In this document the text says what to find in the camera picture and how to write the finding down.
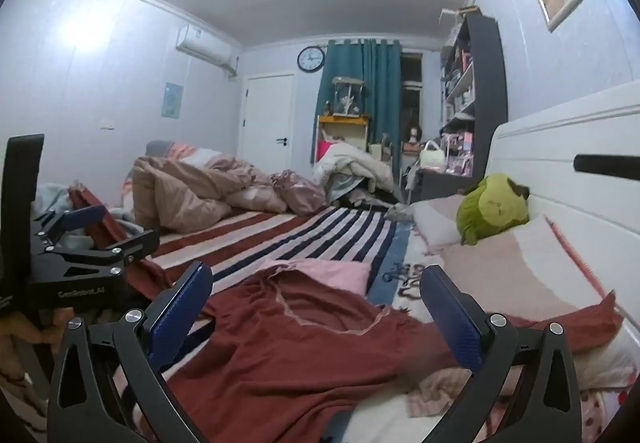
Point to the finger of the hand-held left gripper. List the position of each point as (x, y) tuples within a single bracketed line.
[(85, 216), (132, 243)]

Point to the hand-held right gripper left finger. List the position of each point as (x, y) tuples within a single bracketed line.
[(180, 310)]

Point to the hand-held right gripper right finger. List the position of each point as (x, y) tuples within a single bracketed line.
[(450, 318)]

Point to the dark red cloth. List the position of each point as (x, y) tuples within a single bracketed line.
[(112, 230)]

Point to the red knit garment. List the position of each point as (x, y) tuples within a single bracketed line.
[(300, 348)]

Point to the person's left hand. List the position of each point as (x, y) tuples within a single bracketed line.
[(30, 330)]

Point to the pale grey cloth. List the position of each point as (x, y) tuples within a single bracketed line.
[(50, 198)]

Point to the printed blue white sheet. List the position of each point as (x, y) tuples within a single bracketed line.
[(400, 273)]

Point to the beige quilt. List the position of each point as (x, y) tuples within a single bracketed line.
[(185, 193)]

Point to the large pink pillow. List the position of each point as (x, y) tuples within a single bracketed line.
[(525, 273)]

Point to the pale pink pillow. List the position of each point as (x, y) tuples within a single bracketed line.
[(435, 218)]

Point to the pink grey striped pillow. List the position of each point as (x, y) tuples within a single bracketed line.
[(200, 155)]

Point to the green plush toy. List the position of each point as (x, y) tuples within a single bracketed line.
[(490, 213)]

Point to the dark desk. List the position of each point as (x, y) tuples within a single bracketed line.
[(440, 183)]

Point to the pink patterned sheet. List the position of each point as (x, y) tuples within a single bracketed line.
[(575, 403)]

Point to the striped blanket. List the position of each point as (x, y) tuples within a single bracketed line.
[(310, 233)]

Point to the white handbag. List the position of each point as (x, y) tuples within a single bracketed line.
[(432, 157)]

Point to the pink toy boxes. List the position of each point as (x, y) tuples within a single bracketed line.
[(457, 150)]

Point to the pink satin cloth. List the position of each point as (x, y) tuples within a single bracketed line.
[(300, 193)]

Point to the white bed headboard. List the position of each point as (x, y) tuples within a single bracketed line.
[(575, 203)]

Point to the white door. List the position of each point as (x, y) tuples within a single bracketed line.
[(265, 123)]

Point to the beige folded blanket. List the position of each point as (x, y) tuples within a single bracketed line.
[(350, 163)]

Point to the doll head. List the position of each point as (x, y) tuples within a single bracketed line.
[(414, 135)]

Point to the white air conditioner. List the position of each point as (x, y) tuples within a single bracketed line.
[(202, 45)]

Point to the window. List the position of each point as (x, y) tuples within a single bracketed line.
[(411, 103)]

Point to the yellow shelf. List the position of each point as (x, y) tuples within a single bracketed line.
[(345, 120)]

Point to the dark bookshelf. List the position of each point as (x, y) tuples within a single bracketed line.
[(487, 88)]

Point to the teal curtain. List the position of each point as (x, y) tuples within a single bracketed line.
[(380, 88)]

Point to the glass display case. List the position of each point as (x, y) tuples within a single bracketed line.
[(346, 95)]

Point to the small blue wall poster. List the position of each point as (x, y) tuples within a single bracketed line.
[(172, 99)]

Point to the round wall clock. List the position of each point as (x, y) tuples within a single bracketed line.
[(311, 59)]

